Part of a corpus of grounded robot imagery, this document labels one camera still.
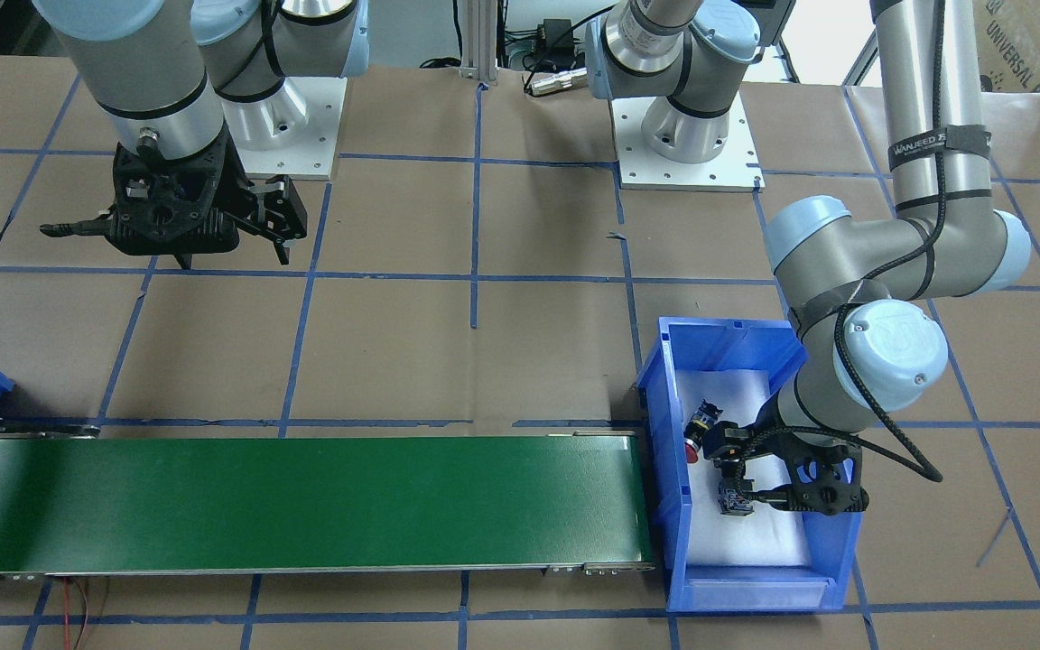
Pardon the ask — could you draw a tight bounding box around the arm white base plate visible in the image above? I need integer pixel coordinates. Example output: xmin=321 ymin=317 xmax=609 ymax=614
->
xmin=609 ymin=97 xmax=766 ymax=192
xmin=220 ymin=77 xmax=348 ymax=181

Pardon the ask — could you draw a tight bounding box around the green conveyor belt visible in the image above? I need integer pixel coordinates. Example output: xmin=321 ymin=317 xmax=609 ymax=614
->
xmin=0 ymin=433 xmax=654 ymax=577

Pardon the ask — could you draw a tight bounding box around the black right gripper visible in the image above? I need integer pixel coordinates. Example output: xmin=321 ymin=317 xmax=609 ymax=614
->
xmin=40 ymin=128 xmax=307 ymax=265

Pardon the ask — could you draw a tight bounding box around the red push button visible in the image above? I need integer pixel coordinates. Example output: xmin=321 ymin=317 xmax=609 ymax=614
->
xmin=682 ymin=400 xmax=723 ymax=464

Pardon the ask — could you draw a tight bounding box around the white foam pad source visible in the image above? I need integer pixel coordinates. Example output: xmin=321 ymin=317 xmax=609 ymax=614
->
xmin=676 ymin=369 xmax=812 ymax=567

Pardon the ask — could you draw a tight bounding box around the blue source bin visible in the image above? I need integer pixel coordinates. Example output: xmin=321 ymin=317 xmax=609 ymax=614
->
xmin=638 ymin=317 xmax=862 ymax=612

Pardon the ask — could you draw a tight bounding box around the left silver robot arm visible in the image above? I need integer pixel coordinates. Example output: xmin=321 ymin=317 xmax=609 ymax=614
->
xmin=584 ymin=1 xmax=1031 ymax=515

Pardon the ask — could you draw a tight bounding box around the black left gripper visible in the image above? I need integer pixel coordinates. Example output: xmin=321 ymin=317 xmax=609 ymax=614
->
xmin=702 ymin=396 xmax=868 ymax=515

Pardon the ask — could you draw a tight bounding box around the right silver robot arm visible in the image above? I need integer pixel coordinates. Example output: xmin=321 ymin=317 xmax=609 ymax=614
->
xmin=34 ymin=1 xmax=370 ymax=270

